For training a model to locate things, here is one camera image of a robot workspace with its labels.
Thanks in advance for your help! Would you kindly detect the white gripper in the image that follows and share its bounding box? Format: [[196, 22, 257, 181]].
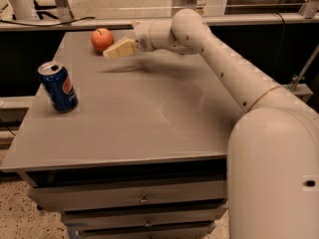
[[103, 20, 154, 59]]

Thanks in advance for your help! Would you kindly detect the red apple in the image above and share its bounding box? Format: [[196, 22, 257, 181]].
[[91, 28, 114, 52]]

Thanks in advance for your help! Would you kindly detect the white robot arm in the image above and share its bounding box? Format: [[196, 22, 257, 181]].
[[103, 9, 319, 239]]

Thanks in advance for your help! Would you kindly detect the blue pepsi can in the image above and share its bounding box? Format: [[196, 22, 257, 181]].
[[38, 61, 78, 113]]

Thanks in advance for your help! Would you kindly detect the white pipe background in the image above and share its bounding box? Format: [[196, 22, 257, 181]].
[[7, 0, 39, 20]]

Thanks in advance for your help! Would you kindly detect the grey drawer cabinet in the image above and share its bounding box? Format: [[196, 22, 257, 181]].
[[0, 29, 243, 239]]

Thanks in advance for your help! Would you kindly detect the top grey drawer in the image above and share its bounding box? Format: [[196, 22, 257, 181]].
[[29, 181, 226, 212]]

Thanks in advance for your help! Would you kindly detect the grey drawer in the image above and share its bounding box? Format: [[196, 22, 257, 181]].
[[29, 181, 226, 212], [75, 221, 215, 239], [62, 201, 227, 231]]

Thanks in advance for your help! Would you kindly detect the middle grey drawer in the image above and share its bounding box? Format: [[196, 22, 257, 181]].
[[62, 201, 227, 231]]

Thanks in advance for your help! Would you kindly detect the bottom grey drawer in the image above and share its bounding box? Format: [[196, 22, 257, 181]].
[[75, 221, 215, 239]]

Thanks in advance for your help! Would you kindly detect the black cable on rail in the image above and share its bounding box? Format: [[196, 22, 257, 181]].
[[0, 16, 97, 28]]

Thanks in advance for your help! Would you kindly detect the grey metal rail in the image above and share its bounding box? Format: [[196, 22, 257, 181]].
[[0, 13, 319, 32]]

